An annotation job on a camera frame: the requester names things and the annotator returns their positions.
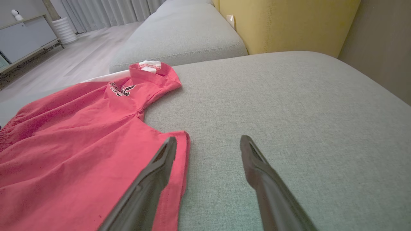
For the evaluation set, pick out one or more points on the yellow sofa backrest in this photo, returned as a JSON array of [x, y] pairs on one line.
[[289, 25]]

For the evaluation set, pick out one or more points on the small white round device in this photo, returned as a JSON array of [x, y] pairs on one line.
[[16, 14]]

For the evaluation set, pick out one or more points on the beige wooden post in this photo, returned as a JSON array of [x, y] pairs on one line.
[[50, 9]]

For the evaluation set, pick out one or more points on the red shirt with black print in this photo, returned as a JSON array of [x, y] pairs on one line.
[[80, 154]]

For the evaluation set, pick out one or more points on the large grey sofa seat cushion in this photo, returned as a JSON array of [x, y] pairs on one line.
[[289, 112]]

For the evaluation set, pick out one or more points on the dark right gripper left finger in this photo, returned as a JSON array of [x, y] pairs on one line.
[[144, 195]]

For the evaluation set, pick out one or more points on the white backrest tag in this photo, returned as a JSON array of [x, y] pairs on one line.
[[231, 21]]

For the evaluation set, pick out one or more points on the grey curtain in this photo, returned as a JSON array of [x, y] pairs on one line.
[[109, 11]]

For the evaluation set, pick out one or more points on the small grey sofa seat cushion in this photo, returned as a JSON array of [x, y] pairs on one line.
[[179, 38]]

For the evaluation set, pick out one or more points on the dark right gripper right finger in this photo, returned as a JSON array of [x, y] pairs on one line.
[[273, 199]]

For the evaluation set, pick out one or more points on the white low cabinet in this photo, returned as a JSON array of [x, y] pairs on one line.
[[25, 41]]

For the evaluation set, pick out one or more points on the white ribbed cylinder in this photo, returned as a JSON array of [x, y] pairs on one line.
[[64, 30]]

